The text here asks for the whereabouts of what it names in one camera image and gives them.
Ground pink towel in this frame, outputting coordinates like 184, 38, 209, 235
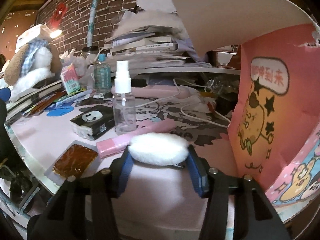
96, 119, 177, 158

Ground brown snack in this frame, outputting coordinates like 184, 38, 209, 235
44, 140, 100, 186

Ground white panda plush ball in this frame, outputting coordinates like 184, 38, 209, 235
128, 133, 189, 166

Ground black panda tissue pack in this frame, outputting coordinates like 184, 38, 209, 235
70, 105, 115, 141

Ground clear spray bottle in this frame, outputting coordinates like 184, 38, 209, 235
113, 61, 136, 135

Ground blue luggage tag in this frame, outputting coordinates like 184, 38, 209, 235
47, 106, 74, 117

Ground white blue marker pen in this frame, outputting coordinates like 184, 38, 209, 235
55, 89, 92, 107

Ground pink hair brush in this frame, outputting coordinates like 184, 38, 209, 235
111, 78, 190, 99

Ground snack sachets pile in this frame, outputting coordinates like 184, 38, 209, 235
28, 91, 66, 116

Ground teal capped glass bottle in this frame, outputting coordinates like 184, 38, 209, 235
93, 54, 112, 94

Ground colourful tissue packet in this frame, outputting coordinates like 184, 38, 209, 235
60, 63, 81, 95

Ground purple cloth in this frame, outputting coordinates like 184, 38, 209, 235
174, 38, 208, 62

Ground white dog plush toy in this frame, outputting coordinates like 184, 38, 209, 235
4, 24, 62, 102

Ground stack of books and papers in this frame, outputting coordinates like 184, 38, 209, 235
103, 11, 212, 71

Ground white charging cable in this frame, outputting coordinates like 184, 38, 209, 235
134, 78, 231, 129

